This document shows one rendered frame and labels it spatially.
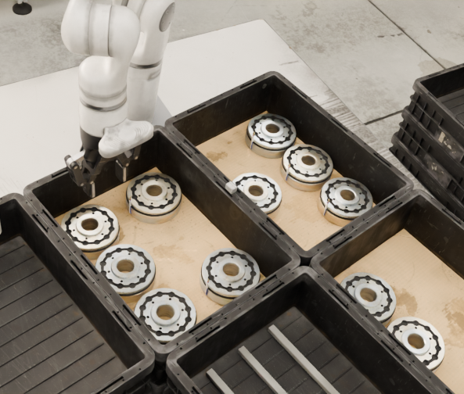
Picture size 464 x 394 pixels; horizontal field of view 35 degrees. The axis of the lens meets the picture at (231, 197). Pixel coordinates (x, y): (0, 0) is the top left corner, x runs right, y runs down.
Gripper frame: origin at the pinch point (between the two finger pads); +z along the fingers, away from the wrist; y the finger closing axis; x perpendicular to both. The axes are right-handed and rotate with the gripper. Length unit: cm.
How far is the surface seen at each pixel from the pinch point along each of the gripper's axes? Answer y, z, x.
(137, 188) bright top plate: -8.5, 9.9, -2.6
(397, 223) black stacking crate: -44, 10, 32
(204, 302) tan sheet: -4.5, 13.0, 23.0
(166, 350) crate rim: 9.9, 2.7, 30.6
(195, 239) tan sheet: -11.6, 13.1, 11.3
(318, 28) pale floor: -173, 99, -97
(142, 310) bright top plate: 6.1, 10.0, 19.5
